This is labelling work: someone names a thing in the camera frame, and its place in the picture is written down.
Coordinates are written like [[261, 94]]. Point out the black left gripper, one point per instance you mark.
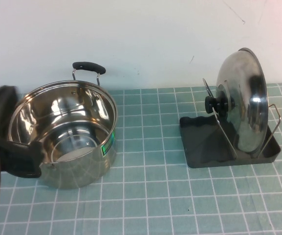
[[1, 105]]

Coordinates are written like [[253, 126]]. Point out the steel pot lid black knob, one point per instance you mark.
[[243, 98]]

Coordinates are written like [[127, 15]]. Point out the teal grid tablecloth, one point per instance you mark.
[[155, 200]]

